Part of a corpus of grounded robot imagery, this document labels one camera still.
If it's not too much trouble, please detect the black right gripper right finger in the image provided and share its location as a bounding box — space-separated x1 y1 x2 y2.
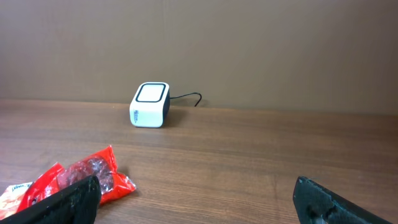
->
293 176 390 224

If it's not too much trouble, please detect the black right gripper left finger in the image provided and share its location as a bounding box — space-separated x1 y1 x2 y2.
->
1 175 101 224

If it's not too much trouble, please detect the red candy bag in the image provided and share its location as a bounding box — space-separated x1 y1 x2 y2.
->
17 146 136 212

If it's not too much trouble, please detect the white barcode scanner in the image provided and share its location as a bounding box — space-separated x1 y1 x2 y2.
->
129 82 170 128

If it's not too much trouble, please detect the orange tissue pack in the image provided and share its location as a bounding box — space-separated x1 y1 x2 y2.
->
0 182 32 220

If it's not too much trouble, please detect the black scanner cable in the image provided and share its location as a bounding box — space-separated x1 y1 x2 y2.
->
169 91 203 108

